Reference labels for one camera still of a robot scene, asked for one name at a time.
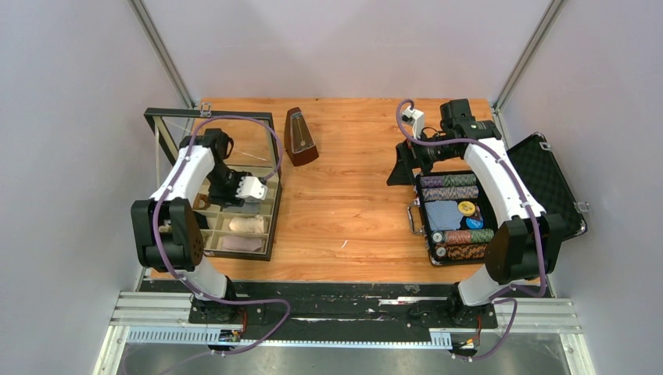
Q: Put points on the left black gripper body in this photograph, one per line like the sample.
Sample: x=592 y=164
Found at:
x=223 y=185

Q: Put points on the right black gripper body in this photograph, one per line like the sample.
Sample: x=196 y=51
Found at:
x=430 y=154

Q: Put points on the grey underwear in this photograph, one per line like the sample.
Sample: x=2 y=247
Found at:
x=251 y=208

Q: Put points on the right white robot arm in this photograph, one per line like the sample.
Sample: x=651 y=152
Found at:
x=527 y=243

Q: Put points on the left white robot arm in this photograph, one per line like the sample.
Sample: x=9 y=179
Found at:
x=167 y=232

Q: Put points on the brown rolled cloth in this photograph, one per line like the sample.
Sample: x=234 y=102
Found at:
x=201 y=202

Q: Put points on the beige rolled cloth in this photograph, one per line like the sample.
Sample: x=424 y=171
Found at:
x=254 y=225

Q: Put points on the black glass-lid organizer box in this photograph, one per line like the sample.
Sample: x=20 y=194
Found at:
x=177 y=124

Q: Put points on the pink rolled cloth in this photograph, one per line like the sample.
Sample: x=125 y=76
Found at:
x=232 y=243

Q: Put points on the blue playing card deck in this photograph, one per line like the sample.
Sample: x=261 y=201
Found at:
x=443 y=215

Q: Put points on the black poker chip case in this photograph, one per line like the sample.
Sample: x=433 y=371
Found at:
x=465 y=192

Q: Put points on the yellow dealer chip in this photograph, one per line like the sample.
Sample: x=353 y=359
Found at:
x=467 y=208

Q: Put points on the blue dealer chip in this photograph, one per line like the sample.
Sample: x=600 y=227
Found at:
x=474 y=224

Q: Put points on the brown wooden metronome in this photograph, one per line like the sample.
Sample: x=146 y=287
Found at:
x=299 y=143

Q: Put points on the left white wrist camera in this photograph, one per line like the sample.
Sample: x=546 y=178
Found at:
x=252 y=189

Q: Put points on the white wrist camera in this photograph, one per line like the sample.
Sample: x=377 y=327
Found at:
x=416 y=119
x=252 y=189

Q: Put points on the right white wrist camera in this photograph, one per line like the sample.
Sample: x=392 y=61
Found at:
x=416 y=119

